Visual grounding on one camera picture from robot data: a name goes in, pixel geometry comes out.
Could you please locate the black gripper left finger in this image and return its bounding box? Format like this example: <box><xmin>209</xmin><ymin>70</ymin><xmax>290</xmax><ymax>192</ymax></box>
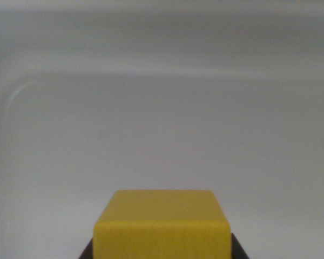
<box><xmin>77</xmin><ymin>237</ymin><xmax>95</xmax><ymax>259</ymax></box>

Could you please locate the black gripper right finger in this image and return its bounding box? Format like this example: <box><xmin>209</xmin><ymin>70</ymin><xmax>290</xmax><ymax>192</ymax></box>
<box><xmin>229</xmin><ymin>232</ymin><xmax>249</xmax><ymax>259</ymax></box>

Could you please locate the yellow cube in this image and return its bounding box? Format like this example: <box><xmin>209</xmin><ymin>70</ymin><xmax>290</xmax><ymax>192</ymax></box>
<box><xmin>93</xmin><ymin>189</ymin><xmax>231</xmax><ymax>259</ymax></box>

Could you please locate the grey plastic bin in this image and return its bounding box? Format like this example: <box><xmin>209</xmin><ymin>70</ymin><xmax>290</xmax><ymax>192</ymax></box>
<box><xmin>0</xmin><ymin>0</ymin><xmax>324</xmax><ymax>259</ymax></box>

